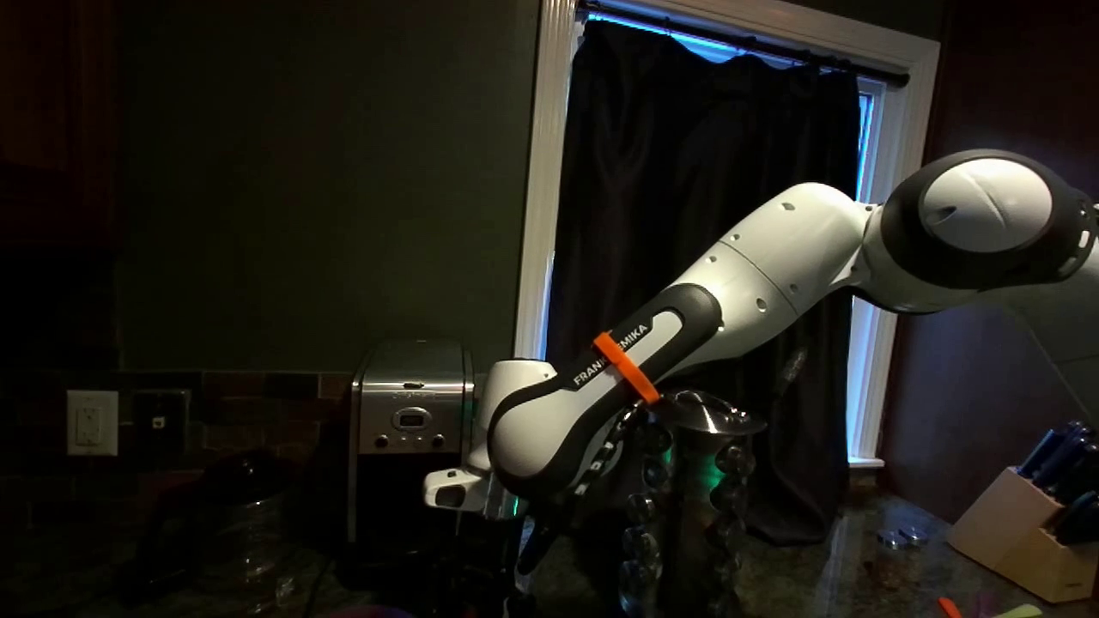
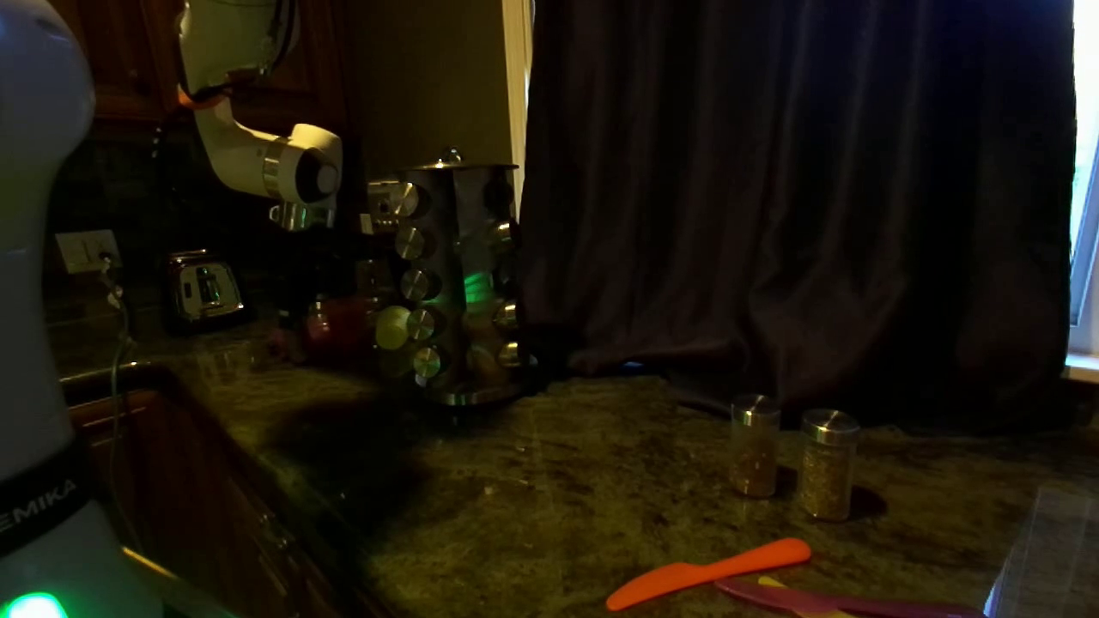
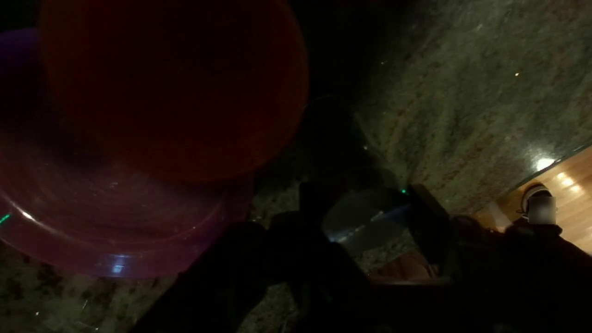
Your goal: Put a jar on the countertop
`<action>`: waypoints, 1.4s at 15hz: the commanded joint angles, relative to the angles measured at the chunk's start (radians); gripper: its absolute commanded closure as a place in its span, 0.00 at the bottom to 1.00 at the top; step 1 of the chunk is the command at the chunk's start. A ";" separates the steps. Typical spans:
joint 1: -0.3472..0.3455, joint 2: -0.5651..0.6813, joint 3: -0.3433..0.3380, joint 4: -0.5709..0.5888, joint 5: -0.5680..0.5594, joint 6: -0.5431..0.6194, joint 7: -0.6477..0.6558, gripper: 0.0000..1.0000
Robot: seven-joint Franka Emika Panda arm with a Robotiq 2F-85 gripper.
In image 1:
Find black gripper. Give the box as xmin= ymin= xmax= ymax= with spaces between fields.
xmin=453 ymin=489 xmax=555 ymax=580

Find stainless steel coffee maker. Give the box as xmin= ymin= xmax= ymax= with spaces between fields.
xmin=344 ymin=339 xmax=476 ymax=570

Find dark glass carafe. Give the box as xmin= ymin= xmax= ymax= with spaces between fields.
xmin=124 ymin=457 xmax=330 ymax=618

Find black window curtain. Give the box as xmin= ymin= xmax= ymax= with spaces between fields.
xmin=539 ymin=16 xmax=864 ymax=543

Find wooden knife block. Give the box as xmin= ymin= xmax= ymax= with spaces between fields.
xmin=946 ymin=463 xmax=1099 ymax=608

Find orange strap on arm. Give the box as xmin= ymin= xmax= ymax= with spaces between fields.
xmin=590 ymin=326 xmax=668 ymax=410

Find dark wall outlet plate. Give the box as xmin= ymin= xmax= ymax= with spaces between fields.
xmin=128 ymin=388 xmax=191 ymax=460

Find blue handled knife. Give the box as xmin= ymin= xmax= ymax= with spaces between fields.
xmin=1018 ymin=417 xmax=1097 ymax=483

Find black handled knife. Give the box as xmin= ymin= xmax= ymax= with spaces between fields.
xmin=1045 ymin=476 xmax=1099 ymax=551

